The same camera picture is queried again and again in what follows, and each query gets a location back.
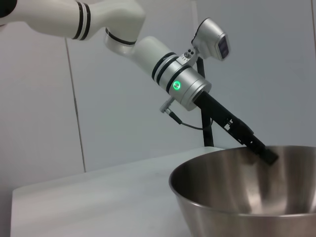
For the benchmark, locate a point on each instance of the black left camera mount bracket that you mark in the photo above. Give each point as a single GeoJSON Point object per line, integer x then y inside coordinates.
{"type": "Point", "coordinates": [208, 137]}

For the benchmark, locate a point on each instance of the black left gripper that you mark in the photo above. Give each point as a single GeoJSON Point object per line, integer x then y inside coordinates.
{"type": "Point", "coordinates": [212, 107]}

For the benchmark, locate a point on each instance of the stainless steel mixing bowl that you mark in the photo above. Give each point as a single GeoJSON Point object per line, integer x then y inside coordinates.
{"type": "Point", "coordinates": [222, 197]}

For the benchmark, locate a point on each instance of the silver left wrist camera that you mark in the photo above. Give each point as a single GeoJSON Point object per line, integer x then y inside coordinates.
{"type": "Point", "coordinates": [209, 37]}

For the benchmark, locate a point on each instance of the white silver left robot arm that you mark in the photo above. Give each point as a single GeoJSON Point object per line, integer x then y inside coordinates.
{"type": "Point", "coordinates": [118, 29]}

